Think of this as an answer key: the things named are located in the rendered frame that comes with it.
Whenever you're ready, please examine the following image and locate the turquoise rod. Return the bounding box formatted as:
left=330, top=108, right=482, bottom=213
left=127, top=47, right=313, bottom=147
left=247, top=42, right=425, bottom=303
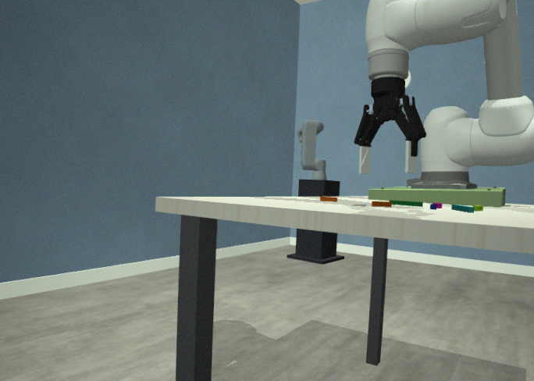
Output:
left=451, top=205, right=474, bottom=213

